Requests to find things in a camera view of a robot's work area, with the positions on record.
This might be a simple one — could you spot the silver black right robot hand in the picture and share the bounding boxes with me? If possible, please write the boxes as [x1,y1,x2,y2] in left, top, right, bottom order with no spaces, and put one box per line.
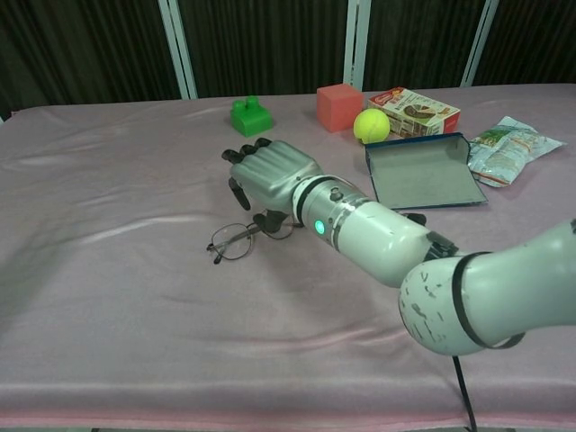
[220,138,324,236]

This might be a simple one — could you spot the black wire-frame eyeglasses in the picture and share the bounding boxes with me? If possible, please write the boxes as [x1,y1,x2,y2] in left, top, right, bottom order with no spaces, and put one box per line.
[206,220,298,265]

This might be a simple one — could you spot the blue box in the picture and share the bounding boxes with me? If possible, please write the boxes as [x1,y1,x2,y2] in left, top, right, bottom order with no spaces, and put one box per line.
[363,132,490,212]

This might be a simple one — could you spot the green toy building brick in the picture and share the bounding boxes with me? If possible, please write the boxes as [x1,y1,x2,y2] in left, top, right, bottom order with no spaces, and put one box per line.
[229,95,275,139]

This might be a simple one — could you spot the red foam cube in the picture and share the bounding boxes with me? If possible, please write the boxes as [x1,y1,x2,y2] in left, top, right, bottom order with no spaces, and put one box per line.
[315,83,365,134]

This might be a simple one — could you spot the yellow tennis ball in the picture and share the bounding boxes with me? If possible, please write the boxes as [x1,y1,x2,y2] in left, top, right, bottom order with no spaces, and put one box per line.
[353,108,392,146]

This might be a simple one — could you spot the red biscuit box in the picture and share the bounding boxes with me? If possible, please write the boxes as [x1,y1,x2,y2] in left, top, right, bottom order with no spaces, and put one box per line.
[368,86,463,140]

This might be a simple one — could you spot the pink tablecloth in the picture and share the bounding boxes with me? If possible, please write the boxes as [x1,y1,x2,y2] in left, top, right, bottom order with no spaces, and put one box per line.
[0,82,576,427]

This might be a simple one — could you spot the pale green snack bag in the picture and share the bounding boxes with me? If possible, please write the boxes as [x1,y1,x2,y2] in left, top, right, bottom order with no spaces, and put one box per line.
[467,116,566,186]

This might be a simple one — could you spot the white partition post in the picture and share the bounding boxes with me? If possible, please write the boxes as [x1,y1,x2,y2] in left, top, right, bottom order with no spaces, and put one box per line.
[459,0,500,89]
[157,0,199,100]
[345,0,373,91]

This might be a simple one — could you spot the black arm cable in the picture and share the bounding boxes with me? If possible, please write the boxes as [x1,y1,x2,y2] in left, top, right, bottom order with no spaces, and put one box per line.
[451,354,479,432]

